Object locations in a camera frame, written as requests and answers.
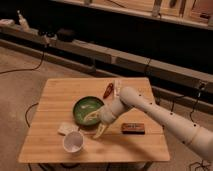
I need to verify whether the dark red rectangular box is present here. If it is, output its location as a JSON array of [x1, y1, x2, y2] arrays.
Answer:
[[121, 123, 145, 134]]

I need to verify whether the black cable on floor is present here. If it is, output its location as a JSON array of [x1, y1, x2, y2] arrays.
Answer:
[[0, 46, 46, 76]]

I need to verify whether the black cable at right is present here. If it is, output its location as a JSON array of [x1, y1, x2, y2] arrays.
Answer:
[[188, 87, 213, 171]]

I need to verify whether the white spray bottle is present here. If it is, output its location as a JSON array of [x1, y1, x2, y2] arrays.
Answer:
[[17, 11, 30, 31]]

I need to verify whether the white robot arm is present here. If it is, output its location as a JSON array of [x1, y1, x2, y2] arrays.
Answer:
[[84, 87, 213, 163]]

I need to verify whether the white ceramic cup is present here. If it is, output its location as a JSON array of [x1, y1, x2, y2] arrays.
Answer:
[[63, 131, 84, 154]]

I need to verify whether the white tube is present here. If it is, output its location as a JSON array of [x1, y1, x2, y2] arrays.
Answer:
[[114, 79, 122, 98]]

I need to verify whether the green ceramic bowl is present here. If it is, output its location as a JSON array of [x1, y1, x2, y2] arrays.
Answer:
[[73, 96, 104, 126]]

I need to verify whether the black power adapter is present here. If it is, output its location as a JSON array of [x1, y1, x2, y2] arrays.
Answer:
[[57, 29, 75, 42]]

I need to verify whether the wooden table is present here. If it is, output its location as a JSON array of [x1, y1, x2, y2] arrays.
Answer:
[[18, 78, 170, 163]]

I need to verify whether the red pepper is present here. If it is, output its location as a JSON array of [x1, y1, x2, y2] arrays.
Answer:
[[103, 83, 114, 99]]

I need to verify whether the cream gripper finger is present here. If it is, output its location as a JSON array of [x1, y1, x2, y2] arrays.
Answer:
[[84, 111, 99, 122], [93, 123, 108, 139]]

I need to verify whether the white square sponge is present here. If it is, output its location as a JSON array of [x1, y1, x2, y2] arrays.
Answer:
[[58, 122, 78, 135]]

